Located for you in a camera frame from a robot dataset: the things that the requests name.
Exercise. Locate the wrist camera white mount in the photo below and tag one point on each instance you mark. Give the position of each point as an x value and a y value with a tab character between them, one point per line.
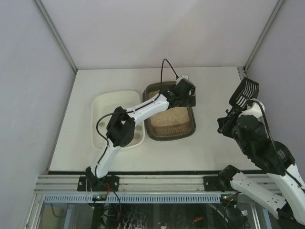
183	77
254	108

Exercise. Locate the aluminium front frame rail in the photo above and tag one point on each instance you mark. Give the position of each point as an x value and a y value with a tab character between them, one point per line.
127	184

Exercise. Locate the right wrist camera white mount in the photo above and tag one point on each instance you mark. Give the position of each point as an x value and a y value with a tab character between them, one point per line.
254	108

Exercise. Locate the black slotted litter scoop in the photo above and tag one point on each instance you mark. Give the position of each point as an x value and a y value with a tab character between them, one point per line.
246	90

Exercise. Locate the right side aluminium rail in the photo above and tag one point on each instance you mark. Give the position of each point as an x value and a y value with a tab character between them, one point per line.
264	156

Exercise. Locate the brown translucent litter box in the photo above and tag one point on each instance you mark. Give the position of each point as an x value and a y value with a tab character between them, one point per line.
169	133

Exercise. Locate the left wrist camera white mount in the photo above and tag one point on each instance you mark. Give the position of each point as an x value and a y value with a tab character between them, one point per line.
183	77

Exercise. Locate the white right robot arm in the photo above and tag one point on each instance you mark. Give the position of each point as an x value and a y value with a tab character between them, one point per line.
289	207

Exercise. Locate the right aluminium corner post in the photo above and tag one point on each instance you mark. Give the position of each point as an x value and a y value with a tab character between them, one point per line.
267	27

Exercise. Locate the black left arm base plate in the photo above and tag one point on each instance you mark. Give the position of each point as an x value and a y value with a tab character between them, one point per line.
103	184

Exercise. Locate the aluminium corner post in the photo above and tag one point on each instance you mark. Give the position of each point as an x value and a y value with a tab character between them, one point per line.
55	34
267	27

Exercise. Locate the left aluminium corner post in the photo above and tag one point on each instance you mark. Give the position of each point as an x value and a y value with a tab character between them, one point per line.
55	34

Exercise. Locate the grey-green clump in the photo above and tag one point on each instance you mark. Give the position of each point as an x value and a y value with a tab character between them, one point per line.
138	128
137	136

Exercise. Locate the slotted grey cable duct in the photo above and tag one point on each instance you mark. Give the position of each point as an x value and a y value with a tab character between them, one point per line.
134	198

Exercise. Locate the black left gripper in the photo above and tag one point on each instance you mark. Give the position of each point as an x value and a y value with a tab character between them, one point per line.
188	96

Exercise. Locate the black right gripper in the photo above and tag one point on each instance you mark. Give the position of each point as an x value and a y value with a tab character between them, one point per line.
228	121

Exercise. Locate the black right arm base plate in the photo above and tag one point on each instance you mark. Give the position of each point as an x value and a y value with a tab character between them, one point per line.
216	183

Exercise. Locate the white plastic waste tray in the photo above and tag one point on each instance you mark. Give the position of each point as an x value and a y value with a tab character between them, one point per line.
106	103

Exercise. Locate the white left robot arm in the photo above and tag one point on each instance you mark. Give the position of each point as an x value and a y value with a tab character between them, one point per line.
117	128

